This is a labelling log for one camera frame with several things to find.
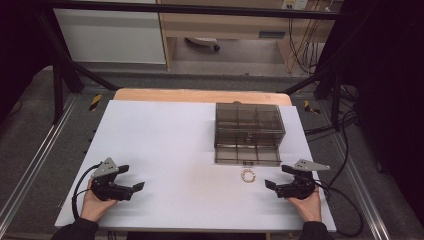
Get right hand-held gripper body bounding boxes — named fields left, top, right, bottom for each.
left=275, top=158, right=331, bottom=201

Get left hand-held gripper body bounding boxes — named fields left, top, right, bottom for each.
left=90, top=157, right=135, bottom=202

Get pale beaded bracelet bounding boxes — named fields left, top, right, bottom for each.
left=240, top=167, right=257, bottom=184

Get transparent grey drawer box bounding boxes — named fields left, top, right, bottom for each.
left=213, top=102, right=287, bottom=167

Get person's left hand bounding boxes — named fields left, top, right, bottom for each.
left=80, top=178, right=118, bottom=223

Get person's right hand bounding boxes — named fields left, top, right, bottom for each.
left=287, top=185, right=323, bottom=223

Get white table mat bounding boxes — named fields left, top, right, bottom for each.
left=54, top=99, right=338, bottom=233

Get yellow black tape marker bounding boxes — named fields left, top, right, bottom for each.
left=87, top=93, right=103, bottom=113
left=302, top=98, right=322, bottom=115

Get dark curtain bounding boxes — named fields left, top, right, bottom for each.
left=0, top=0, right=54, bottom=121
left=328, top=0, right=424, bottom=229

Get white cabinet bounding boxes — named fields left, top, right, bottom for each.
left=52, top=7, right=167, bottom=65

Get office chair base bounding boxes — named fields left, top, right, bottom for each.
left=184, top=36, right=222, bottom=52

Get light wooden desk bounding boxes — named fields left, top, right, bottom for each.
left=156, top=0, right=345, bottom=72

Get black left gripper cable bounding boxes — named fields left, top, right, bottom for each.
left=71, top=162, right=102, bottom=221

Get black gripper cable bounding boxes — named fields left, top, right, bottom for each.
left=314, top=180, right=365, bottom=238
left=71, top=162, right=102, bottom=221

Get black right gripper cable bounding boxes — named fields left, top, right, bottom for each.
left=314, top=180, right=365, bottom=238

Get aluminium rail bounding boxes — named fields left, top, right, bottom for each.
left=0, top=94, right=80, bottom=228
left=327, top=132, right=392, bottom=240

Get black floor cables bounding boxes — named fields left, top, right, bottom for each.
left=304, top=84, right=360, bottom=188

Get bundle of hanging cables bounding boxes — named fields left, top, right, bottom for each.
left=287, top=15, right=330, bottom=76

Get white wall socket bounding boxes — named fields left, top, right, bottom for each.
left=280, top=0, right=310, bottom=11

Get black metal frame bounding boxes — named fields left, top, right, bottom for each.
left=32, top=0, right=379, bottom=127

